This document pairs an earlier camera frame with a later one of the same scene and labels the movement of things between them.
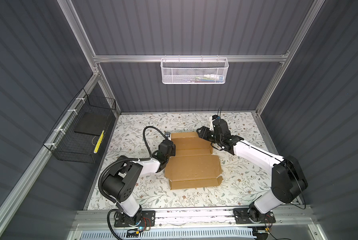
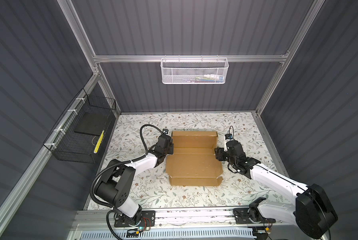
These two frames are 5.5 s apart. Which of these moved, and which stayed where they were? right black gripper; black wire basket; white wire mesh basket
Moved: right black gripper
Stayed: black wire basket; white wire mesh basket
